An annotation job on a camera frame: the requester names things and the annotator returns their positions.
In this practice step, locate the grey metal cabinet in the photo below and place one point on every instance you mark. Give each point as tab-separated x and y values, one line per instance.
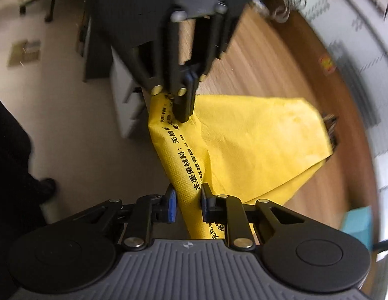
362	68

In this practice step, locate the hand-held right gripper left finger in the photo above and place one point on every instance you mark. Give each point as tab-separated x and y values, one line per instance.
171	205

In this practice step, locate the red and yellow sticker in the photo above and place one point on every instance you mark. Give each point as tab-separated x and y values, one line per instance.
327	64

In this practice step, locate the person's dark trouser leg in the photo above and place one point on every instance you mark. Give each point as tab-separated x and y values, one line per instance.
9	168

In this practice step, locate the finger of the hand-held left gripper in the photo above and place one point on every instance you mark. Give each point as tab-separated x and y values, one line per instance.
181	100
209	40

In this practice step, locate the teal box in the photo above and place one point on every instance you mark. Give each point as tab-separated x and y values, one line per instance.
358	225

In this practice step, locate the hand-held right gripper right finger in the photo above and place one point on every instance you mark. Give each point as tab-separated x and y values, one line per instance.
205	204

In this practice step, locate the grey drawer cabinet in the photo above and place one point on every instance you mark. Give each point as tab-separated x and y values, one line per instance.
126	100

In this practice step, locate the brass floor socket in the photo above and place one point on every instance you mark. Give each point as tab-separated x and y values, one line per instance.
24	52

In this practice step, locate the person's black shoe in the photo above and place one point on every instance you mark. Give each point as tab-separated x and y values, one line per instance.
47	188

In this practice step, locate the dark desk side panel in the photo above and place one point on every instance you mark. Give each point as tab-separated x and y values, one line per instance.
97	56

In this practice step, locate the yellow non-woven shopping bag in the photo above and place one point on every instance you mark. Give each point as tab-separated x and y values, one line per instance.
250	137

